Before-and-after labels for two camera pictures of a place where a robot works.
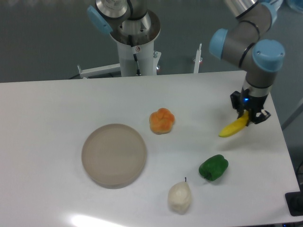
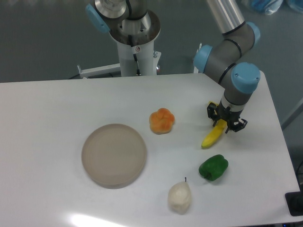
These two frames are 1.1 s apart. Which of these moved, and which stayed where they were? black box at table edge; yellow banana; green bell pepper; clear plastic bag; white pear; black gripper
Moved: black gripper; yellow banana
Stayed: white pear; green bell pepper; black box at table edge; clear plastic bag
